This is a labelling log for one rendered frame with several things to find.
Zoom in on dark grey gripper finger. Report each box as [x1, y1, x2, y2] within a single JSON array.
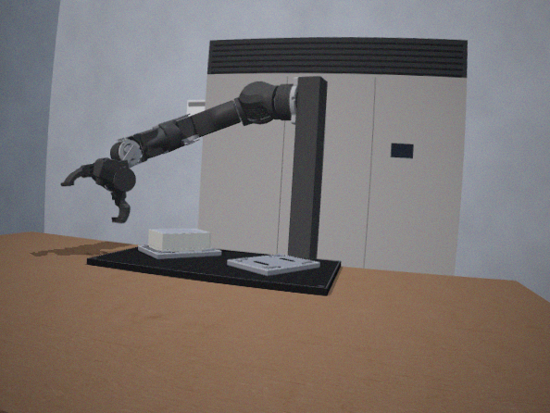
[[111, 192, 131, 223], [60, 164, 94, 186]]

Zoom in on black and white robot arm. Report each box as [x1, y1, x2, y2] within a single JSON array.
[[110, 77, 298, 168]]

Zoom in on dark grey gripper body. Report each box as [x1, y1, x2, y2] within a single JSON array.
[[92, 144, 138, 192]]

